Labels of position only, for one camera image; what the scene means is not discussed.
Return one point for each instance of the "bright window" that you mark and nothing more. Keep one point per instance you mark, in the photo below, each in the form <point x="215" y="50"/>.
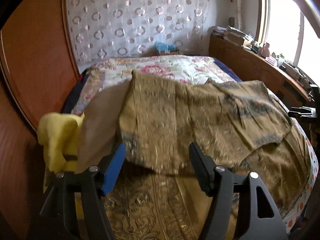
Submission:
<point x="290" y="36"/>

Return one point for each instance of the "sheer circle-pattern curtain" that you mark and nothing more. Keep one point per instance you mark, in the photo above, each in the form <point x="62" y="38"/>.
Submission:
<point x="100" y="29"/>

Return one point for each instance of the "blue tissue box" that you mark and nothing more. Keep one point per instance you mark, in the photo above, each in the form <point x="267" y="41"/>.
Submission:
<point x="166" y="49"/>

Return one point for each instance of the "navy blue blanket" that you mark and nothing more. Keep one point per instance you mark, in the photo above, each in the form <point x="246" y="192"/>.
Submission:
<point x="227" y="70"/>

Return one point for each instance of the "beige garment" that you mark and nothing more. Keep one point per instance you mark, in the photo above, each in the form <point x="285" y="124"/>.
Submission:
<point x="99" y="128"/>

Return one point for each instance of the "floral quilt bed cover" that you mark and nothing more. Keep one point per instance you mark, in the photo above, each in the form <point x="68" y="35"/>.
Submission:
<point x="191" y="70"/>

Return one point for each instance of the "pink bottle on cabinet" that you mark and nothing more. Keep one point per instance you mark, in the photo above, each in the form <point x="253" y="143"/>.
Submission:
<point x="265" y="50"/>

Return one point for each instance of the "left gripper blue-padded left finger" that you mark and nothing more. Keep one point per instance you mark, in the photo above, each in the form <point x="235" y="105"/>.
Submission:
<point x="58" y="214"/>

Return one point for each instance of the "gold brocade patterned garment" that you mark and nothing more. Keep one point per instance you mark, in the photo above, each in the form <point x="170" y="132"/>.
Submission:
<point x="240" y="125"/>

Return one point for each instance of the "yellow plush toy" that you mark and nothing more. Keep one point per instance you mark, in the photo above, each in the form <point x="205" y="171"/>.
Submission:
<point x="59" y="134"/>

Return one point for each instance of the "pile of books and papers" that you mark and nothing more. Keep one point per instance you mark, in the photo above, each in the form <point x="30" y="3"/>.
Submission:
<point x="233" y="35"/>

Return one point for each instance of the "red-brown wooden wardrobe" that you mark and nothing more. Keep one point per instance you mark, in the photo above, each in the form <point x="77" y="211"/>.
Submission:
<point x="38" y="71"/>

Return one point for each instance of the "wooden sideboard cabinet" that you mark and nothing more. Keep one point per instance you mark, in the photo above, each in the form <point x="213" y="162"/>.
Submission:
<point x="249" y="66"/>

